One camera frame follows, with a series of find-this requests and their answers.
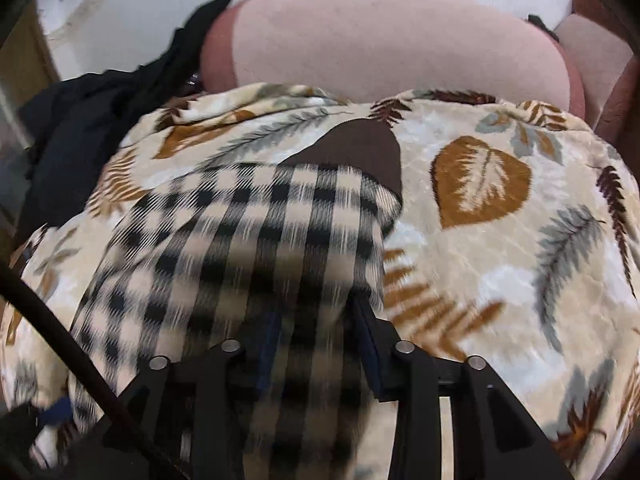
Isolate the black cable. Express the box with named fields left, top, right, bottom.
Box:
left=0, top=263, right=132, bottom=430

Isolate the dark navy garment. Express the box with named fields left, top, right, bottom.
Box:
left=15, top=0, right=232, bottom=245

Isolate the pink padded headboard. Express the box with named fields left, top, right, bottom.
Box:
left=200, top=0, right=585, bottom=117

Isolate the pink pillow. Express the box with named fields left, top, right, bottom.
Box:
left=554, top=0, right=639, bottom=144

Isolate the black beige checkered garment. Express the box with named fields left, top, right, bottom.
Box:
left=72, top=118, right=401, bottom=479

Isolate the leaf pattern fleece blanket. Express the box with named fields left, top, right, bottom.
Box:
left=20, top=84, right=639, bottom=479

